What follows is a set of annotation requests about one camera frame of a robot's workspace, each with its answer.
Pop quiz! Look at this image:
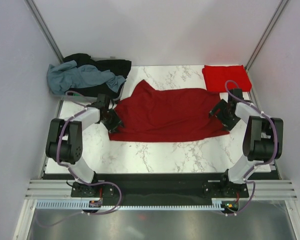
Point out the aluminium frame rail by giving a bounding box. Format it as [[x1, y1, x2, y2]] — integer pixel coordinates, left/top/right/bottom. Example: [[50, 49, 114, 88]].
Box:
[[25, 180, 297, 201]]

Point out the grey plastic laundry bin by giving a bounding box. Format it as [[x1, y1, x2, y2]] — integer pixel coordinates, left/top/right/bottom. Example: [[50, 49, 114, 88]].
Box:
[[50, 53, 132, 100]]

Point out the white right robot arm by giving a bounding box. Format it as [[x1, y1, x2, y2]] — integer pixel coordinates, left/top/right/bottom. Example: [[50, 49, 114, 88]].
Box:
[[209, 88, 284, 197]]

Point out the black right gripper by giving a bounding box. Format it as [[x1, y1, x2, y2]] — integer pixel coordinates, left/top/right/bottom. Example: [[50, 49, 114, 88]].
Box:
[[208, 99, 241, 132]]

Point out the white slotted cable duct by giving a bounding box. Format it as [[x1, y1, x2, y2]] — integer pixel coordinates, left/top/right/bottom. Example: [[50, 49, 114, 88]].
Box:
[[36, 197, 241, 210]]

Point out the folded bright red t shirt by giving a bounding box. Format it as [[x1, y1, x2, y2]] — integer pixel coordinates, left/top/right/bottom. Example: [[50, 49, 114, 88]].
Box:
[[202, 65, 252, 93]]

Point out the corner aluminium post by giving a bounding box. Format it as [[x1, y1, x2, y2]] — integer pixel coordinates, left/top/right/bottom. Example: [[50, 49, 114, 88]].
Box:
[[244, 0, 290, 72], [24, 0, 64, 63]]

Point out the left corner aluminium post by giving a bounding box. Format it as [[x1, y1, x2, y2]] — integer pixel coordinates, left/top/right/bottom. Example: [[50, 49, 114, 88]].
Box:
[[24, 0, 64, 63]]

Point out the dark red t shirt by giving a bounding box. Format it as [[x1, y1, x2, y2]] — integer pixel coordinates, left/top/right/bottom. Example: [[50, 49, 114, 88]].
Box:
[[109, 80, 229, 143]]

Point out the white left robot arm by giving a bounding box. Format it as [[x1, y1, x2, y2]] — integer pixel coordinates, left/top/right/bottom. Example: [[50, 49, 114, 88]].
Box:
[[45, 94, 124, 198]]

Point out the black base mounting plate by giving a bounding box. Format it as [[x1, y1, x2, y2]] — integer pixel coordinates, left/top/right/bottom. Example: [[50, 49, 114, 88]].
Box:
[[70, 171, 281, 207]]

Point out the right corner aluminium post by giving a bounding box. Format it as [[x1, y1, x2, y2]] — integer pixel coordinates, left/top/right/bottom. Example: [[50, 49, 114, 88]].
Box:
[[244, 0, 290, 72]]

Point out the blue grey t shirt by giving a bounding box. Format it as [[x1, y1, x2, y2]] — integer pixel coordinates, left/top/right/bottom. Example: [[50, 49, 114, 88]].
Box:
[[46, 60, 126, 95]]

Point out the black t shirt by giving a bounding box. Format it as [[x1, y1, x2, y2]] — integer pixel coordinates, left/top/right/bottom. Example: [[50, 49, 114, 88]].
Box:
[[62, 52, 132, 99]]

